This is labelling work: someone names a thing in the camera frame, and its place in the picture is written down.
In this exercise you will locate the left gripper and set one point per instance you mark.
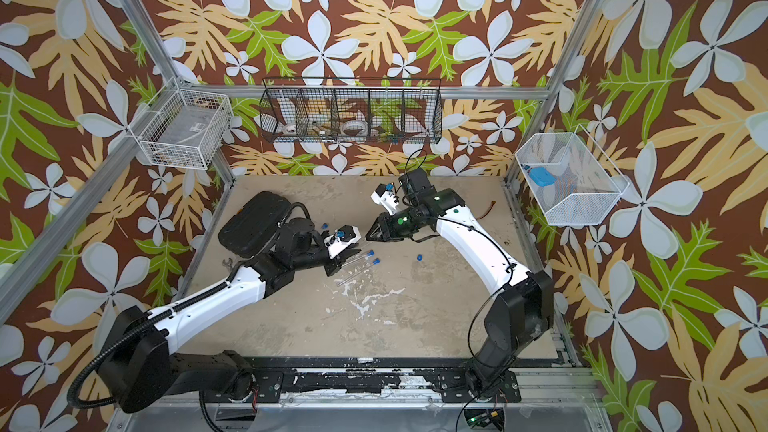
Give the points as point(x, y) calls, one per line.
point(320, 239)

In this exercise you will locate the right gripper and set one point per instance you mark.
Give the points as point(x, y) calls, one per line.
point(385, 222)

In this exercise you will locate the clear test tube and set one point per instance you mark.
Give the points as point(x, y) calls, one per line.
point(353, 274)
point(358, 260)

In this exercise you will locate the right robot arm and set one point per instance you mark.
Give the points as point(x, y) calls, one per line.
point(520, 303)

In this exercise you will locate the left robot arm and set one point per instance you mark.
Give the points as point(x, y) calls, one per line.
point(142, 361)

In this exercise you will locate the black tool case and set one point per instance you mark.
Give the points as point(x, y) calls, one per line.
point(252, 227)

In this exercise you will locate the blue item in basket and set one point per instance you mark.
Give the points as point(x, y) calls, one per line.
point(541, 177)

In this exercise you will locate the white mesh basket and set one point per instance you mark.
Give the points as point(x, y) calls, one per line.
point(588, 183)

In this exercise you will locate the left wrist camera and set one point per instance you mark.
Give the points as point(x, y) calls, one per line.
point(341, 240)

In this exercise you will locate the black wire basket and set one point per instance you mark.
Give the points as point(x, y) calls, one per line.
point(394, 110)

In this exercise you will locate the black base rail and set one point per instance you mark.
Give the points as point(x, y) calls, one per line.
point(449, 380)

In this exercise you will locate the white wire basket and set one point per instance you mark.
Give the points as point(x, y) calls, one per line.
point(185, 129)

